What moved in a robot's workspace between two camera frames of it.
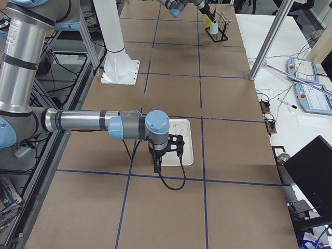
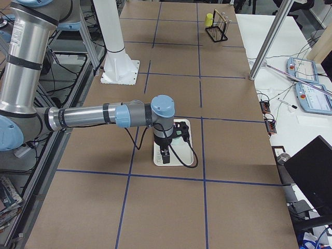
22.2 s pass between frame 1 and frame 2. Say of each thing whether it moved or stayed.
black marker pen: stayed
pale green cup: moved
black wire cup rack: stayed
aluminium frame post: stayed
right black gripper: moved
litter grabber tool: stayed
